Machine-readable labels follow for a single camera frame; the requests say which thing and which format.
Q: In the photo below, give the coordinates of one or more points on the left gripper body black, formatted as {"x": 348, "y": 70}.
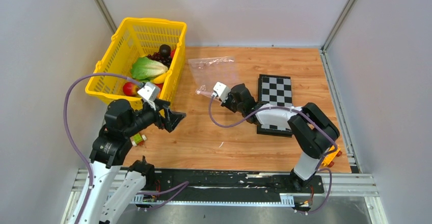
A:
{"x": 146, "y": 116}

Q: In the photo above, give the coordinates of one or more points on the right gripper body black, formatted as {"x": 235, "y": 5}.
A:
{"x": 231, "y": 104}

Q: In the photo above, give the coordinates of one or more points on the clear zip top bag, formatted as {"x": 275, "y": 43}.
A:
{"x": 208, "y": 71}

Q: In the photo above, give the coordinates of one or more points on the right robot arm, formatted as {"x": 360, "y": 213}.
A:
{"x": 315, "y": 133}

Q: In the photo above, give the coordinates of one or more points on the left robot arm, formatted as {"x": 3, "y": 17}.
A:
{"x": 107, "y": 157}

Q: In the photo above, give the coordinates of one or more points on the red green toy car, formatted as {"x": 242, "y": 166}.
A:
{"x": 138, "y": 139}

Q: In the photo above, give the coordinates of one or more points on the red yellow apple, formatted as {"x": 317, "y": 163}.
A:
{"x": 130, "y": 89}

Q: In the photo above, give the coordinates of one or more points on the red pepper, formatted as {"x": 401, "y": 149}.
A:
{"x": 160, "y": 85}

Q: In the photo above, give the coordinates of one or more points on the black white checkerboard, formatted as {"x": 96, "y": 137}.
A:
{"x": 275, "y": 90}

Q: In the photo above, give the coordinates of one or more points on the yellow banana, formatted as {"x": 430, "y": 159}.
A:
{"x": 160, "y": 79}

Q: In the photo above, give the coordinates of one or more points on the green lettuce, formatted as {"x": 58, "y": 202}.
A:
{"x": 145, "y": 68}

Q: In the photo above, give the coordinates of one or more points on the dark red grapes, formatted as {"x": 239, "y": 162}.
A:
{"x": 156, "y": 56}

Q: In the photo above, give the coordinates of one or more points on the red strawberry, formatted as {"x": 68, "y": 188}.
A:
{"x": 172, "y": 53}

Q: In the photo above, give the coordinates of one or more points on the dark avocado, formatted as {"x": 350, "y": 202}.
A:
{"x": 165, "y": 50}

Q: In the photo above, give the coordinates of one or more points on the orange yellow toy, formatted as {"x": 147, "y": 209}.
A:
{"x": 328, "y": 161}

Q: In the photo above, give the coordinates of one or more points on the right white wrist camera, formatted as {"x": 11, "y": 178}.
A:
{"x": 221, "y": 91}

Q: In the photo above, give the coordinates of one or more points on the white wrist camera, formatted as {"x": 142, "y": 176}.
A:
{"x": 221, "y": 91}
{"x": 149, "y": 92}

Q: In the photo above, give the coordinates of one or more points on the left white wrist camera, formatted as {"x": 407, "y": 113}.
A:
{"x": 149, "y": 92}

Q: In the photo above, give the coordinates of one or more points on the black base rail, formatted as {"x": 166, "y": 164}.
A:
{"x": 205, "y": 186}

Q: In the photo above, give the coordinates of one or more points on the aluminium frame base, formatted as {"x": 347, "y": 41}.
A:
{"x": 335, "y": 185}

